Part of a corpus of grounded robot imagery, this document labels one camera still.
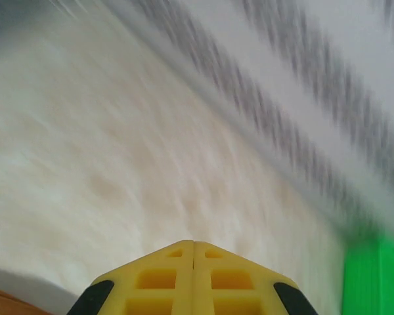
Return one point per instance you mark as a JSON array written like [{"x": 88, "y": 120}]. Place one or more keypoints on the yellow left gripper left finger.
[{"x": 157, "y": 285}]

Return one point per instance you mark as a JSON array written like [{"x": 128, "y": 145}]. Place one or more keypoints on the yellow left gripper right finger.
[{"x": 233, "y": 285}]

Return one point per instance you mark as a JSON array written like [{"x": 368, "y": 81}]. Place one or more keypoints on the green plastic basket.
[{"x": 376, "y": 282}]

